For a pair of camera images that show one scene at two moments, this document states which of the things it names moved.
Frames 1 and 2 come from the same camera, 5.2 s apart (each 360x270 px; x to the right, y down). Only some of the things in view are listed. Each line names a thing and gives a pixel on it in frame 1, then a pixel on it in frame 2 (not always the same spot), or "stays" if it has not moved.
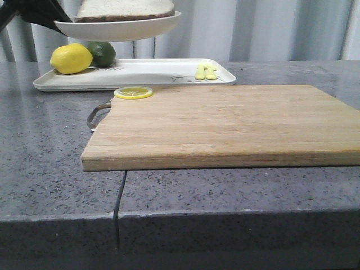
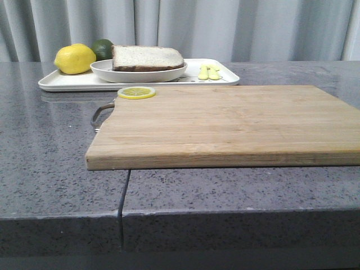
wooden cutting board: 224,127 stays
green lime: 103,54 stays
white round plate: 117,31 -> 104,69
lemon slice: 133,92 stays
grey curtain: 239,30 stays
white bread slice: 97,10 -> 143,58
